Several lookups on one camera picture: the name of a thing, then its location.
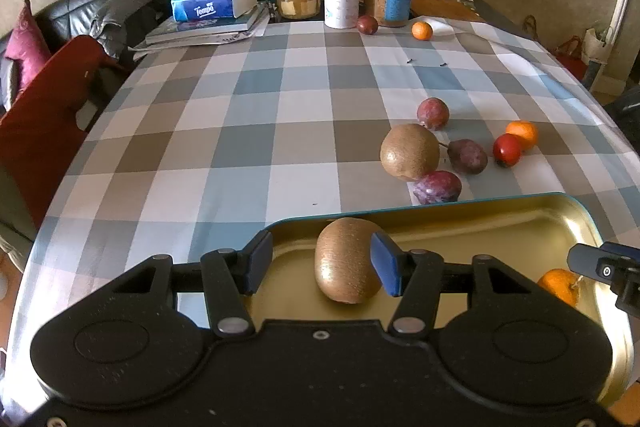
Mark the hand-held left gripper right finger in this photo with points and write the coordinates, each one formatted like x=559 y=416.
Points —
x=386 y=264

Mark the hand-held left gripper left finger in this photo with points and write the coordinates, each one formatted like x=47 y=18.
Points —
x=257 y=264

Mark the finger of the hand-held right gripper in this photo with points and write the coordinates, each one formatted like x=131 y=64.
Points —
x=584 y=259

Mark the orange tangerine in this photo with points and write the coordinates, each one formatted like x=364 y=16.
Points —
x=557 y=284
x=421 y=30
x=525 y=133

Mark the small brown kiwi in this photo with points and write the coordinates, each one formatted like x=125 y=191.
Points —
x=342 y=267

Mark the gold metal tin tray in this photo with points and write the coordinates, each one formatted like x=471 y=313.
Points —
x=475 y=227

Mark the large brown kiwi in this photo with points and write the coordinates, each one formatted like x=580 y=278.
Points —
x=410 y=152

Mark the red round fruit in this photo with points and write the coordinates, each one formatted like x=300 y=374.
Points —
x=506 y=150

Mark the purple passion fruit with stem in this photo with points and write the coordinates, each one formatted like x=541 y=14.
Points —
x=468 y=156

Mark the checked tablecloth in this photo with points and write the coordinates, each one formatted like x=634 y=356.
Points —
x=225 y=132

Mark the dark plastic bag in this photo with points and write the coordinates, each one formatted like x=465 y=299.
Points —
x=625 y=112

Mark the white paper bag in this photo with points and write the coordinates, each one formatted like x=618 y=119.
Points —
x=597 y=57

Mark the red paper bag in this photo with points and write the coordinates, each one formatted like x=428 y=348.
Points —
x=570 y=57

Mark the stack of books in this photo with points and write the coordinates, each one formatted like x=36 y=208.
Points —
x=215 y=26
x=175 y=44

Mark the red chair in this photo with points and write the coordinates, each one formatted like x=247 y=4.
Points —
x=45 y=117

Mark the wooden board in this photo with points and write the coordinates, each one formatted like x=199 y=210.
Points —
x=440 y=8

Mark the grey jacket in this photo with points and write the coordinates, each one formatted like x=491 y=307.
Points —
x=130 y=12

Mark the magenta cushion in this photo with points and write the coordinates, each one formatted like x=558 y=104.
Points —
x=27 y=47

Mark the black leather sofa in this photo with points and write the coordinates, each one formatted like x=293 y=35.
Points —
x=65 y=7

